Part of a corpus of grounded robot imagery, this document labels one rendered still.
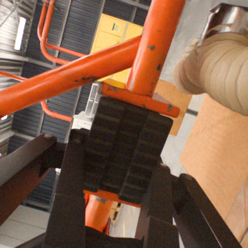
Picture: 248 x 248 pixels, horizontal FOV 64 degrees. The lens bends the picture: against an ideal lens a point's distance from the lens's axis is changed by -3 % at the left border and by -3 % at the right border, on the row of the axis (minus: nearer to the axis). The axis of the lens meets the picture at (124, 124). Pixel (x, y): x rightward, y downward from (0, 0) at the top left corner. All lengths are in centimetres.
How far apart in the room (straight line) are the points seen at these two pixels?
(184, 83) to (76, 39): 1084
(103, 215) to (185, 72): 15
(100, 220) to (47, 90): 12
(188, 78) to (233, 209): 14
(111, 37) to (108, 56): 737
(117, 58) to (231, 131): 17
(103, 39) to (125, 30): 83
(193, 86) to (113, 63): 8
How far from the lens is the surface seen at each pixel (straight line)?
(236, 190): 24
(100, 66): 17
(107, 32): 758
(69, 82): 17
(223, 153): 27
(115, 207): 726
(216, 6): 20
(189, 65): 20
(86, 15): 1115
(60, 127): 1153
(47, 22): 833
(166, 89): 167
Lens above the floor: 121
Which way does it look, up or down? 4 degrees down
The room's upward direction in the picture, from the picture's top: 73 degrees counter-clockwise
